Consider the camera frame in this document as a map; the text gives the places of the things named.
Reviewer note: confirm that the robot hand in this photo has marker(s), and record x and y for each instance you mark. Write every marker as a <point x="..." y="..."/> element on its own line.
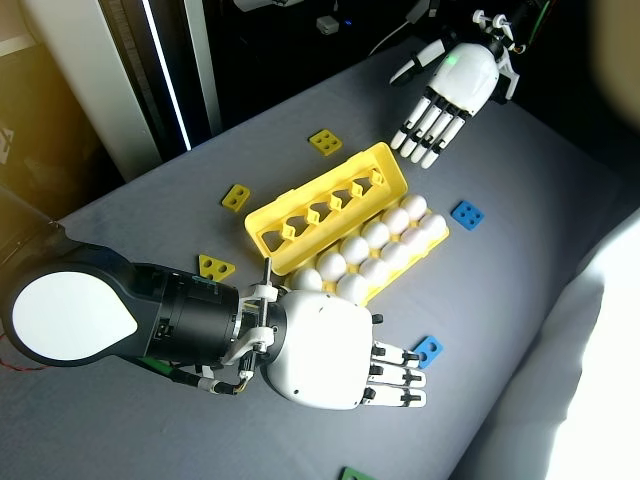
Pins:
<point x="320" y="350"/>
<point x="465" y="80"/>

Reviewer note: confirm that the yellow plastic egg carton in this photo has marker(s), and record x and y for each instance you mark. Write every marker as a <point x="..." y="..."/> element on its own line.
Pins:
<point x="305" y="252"/>

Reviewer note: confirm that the white toy egg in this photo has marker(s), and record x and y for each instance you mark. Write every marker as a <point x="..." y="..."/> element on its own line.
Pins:
<point x="306" y="280"/>
<point x="434" y="225"/>
<point x="414" y="240"/>
<point x="396" y="219"/>
<point x="414" y="205"/>
<point x="376" y="234"/>
<point x="355" y="248"/>
<point x="395" y="255"/>
<point x="351" y="286"/>
<point x="373" y="269"/>
<point x="332" y="265"/>

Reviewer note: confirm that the blue two-hole block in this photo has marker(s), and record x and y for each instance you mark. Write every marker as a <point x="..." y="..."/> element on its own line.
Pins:
<point x="437" y="352"/>

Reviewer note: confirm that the green four-hole block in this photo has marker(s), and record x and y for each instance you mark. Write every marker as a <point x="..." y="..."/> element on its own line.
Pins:
<point x="357" y="475"/>

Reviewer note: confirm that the blue four-hole block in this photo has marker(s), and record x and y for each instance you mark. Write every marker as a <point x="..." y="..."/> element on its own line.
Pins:
<point x="467" y="215"/>

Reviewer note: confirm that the yellow triangle three-hole block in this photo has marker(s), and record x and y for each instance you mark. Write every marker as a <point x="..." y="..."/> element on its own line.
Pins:
<point x="214" y="265"/>

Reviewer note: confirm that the white power adapter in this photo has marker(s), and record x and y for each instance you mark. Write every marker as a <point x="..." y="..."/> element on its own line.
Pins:
<point x="325" y="23"/>

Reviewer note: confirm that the yellow four-hole block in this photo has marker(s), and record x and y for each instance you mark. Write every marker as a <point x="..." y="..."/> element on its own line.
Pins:
<point x="326" y="141"/>

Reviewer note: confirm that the yellow two-hole block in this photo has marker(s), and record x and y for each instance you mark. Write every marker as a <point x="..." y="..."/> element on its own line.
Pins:
<point x="238" y="195"/>

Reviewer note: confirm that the grey table cloth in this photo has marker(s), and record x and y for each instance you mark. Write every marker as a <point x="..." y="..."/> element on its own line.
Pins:
<point x="500" y="300"/>

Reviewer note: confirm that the white curtain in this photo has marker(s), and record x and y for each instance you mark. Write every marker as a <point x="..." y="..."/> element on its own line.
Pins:
<point x="600" y="375"/>

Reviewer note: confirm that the white post with light strip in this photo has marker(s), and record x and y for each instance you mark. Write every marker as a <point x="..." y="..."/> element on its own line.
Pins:
<point x="90" y="75"/>

